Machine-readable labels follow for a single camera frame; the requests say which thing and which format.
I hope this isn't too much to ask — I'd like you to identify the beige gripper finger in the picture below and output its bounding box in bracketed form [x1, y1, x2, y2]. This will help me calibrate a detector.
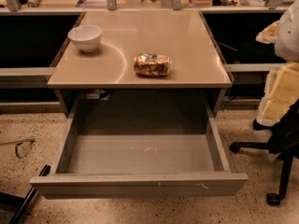
[255, 21, 278, 44]
[262, 63, 299, 120]

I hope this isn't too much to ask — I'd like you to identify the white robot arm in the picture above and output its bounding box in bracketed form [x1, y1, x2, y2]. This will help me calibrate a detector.
[256, 0, 299, 126]

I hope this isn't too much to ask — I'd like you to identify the grey cabinet with beige top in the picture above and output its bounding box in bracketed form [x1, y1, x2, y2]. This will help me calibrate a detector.
[48, 10, 232, 122]

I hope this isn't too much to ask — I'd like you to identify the open grey top drawer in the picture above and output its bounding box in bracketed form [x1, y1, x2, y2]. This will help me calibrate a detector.
[31, 91, 248, 199]

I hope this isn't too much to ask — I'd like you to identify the white ceramic bowl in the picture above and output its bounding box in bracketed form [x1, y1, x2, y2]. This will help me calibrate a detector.
[68, 25, 102, 52]

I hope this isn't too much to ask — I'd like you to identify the black stand leg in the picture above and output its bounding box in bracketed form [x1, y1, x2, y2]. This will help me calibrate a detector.
[0, 163, 51, 224]

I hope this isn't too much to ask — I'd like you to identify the thin cable on floor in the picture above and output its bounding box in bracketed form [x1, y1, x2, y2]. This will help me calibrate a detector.
[0, 136, 36, 160]

